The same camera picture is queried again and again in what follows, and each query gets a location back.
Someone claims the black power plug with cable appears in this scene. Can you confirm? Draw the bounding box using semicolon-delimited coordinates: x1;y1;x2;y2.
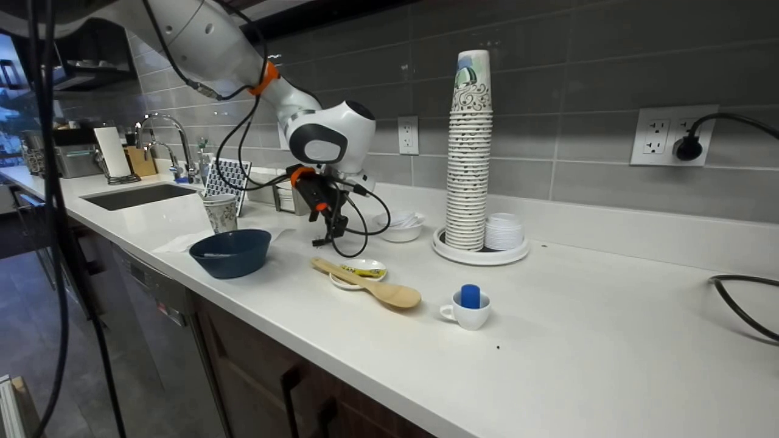
669;110;779;163

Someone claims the tall paper cup stack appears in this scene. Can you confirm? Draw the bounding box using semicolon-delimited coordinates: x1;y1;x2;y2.
442;45;497;252

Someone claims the clear drinking glass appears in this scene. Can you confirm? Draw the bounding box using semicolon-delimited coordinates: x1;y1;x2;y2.
203;192;244;239

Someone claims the white double wall outlet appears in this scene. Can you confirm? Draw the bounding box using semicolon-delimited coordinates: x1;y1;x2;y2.
630;104;721;167

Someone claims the silver countertop appliance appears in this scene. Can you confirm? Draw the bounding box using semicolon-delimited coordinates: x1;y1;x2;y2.
52;119;105;180

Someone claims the dark blue bowl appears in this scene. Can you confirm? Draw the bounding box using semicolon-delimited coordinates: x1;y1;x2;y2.
187;225;276;282

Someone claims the wooden block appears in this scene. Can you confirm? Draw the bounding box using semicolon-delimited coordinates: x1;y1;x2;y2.
125;132;160;180

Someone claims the blue cylinder object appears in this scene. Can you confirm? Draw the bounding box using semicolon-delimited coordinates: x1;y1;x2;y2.
458;282;483;312

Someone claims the small white plate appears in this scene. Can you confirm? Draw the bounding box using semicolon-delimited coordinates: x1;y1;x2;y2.
326;256;389;292

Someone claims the black wrist camera orange mount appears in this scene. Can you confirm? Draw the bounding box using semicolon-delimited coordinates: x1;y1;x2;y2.
288;163;321;205

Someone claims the black cabinet handle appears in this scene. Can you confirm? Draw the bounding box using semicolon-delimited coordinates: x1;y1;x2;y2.
315;396;341;438
278;363;306;438

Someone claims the white espresso cup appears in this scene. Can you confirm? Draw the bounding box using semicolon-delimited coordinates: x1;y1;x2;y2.
438;290;495;331

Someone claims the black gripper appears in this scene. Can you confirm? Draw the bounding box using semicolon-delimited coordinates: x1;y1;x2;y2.
305;177;350;248

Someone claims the wooden spoon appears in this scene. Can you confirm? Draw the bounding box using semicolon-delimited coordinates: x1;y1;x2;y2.
309;256;424;312

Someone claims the thick black cable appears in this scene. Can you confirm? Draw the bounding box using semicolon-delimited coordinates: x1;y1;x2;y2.
708;273;779;346

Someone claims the grey metal frame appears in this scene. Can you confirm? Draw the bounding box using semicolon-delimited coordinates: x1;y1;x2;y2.
0;372;47;438

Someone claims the blue dotted white container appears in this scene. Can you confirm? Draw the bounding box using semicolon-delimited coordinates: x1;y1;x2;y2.
199;155;255;199

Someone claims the brown wooden cabinet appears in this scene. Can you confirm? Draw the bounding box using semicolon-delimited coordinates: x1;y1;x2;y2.
192;295;434;438

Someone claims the white flat board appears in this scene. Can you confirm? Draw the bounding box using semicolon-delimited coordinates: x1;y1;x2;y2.
92;123;133;183

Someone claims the stainless steel dishwasher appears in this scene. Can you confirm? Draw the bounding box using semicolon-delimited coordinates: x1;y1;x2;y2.
83;234;229;438

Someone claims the black hanging cable bundle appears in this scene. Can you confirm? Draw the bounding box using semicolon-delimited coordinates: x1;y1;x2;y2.
25;0;128;438

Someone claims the dark upper cabinet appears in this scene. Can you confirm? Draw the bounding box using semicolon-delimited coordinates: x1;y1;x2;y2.
222;0;424;43

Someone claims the chrome faucet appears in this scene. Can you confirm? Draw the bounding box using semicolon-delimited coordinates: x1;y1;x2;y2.
131;110;195;177

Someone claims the dark wall shelf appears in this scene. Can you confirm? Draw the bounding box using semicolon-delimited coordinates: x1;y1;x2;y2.
52;18;142;91

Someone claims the white round tray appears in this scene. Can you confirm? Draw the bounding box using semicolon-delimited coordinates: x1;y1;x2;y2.
430;223;530;268

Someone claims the small blue bottle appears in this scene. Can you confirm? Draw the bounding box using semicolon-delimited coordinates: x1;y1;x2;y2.
170;155;195;184

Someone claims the black kitchen sink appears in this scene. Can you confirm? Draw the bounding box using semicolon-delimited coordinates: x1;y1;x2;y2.
83;183;198;213

